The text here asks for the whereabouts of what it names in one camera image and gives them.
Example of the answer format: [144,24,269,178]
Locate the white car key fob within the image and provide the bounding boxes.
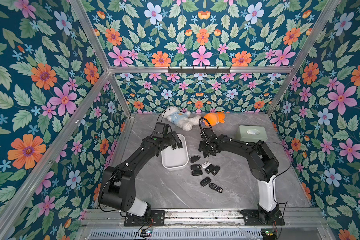
[202,162,211,169]

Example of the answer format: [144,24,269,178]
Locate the black shield-shaped car key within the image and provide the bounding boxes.
[190,155,201,164]

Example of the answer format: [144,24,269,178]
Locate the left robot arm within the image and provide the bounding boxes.
[98,122,181,217]

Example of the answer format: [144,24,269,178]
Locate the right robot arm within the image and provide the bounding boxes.
[199,127,279,213]

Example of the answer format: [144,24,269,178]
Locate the black key centre pair left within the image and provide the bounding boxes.
[205,164,215,174]

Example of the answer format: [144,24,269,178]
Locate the black key pair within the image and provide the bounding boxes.
[205,164,215,174]
[211,166,221,176]

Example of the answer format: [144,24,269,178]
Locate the white storage tray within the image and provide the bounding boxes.
[161,134,189,171]

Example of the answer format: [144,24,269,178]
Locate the black key centre pair right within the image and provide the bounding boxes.
[211,166,221,176]

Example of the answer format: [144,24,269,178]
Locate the black key left upper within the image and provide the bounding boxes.
[191,164,202,170]

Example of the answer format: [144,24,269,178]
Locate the black key left lower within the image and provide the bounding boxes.
[191,170,203,177]

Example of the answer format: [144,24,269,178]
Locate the black flip key lower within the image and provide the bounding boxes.
[200,177,212,187]

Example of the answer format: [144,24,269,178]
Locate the black chrome key lowest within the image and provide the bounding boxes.
[209,183,223,193]

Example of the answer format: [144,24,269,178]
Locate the green tissue box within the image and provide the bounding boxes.
[235,125,268,143]

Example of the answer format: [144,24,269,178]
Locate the white plush bear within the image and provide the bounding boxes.
[161,106,201,132]

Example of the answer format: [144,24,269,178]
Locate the orange plush fish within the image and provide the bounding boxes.
[204,113,225,127]

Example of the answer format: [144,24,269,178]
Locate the black wall hook rail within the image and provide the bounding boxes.
[167,66,231,75]

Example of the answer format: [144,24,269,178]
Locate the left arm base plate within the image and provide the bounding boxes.
[124,210,166,227]

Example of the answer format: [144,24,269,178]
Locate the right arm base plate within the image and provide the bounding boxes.
[240,208,285,226]

